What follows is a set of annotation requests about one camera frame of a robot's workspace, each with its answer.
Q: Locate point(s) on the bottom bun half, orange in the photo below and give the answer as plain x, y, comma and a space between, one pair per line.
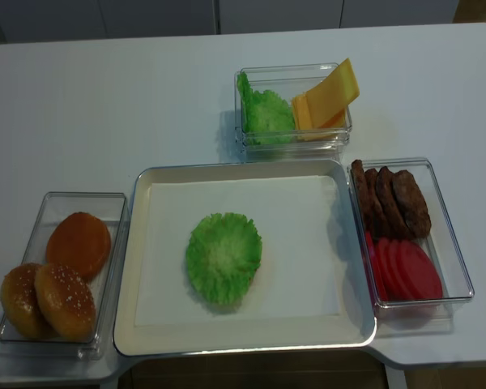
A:
82, 242

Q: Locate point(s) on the leaning yellow cheese slice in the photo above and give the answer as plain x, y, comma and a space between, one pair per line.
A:
333, 95

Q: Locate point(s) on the leftmost brown beef patty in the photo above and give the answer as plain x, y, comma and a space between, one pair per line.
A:
362, 193

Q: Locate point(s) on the green lettuce leaf in container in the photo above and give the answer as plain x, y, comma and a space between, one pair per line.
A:
268, 118

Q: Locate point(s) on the white metal serving tray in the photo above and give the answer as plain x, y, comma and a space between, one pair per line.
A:
323, 331

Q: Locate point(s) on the green lettuce leaf on bun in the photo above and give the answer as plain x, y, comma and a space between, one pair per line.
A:
222, 257

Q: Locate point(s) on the front brown beef patty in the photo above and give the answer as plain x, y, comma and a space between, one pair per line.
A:
411, 203

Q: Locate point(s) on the sesame bun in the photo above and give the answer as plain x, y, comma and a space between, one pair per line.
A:
19, 302
66, 301

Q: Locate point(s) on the brown beef patty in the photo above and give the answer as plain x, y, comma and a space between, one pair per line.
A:
362, 193
380, 224
411, 203
385, 194

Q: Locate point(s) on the clear patty and tomato container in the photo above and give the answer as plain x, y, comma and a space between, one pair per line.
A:
441, 246

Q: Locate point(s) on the stacked yellow cheese slices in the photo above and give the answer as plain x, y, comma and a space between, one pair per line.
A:
304, 125

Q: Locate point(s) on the white paper tray liner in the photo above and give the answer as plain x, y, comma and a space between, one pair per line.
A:
305, 259

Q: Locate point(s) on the left sesame top bun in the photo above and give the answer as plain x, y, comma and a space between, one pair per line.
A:
19, 302

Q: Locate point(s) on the clear lettuce and cheese container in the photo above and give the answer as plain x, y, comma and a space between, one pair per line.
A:
288, 82

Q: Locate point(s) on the red tomato slice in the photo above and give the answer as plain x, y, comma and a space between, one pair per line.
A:
383, 260
395, 282
376, 268
417, 272

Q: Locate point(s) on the clear plastic bun container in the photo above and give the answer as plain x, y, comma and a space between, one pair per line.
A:
110, 208

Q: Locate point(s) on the right sesame top bun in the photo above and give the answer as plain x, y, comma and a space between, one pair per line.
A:
66, 301

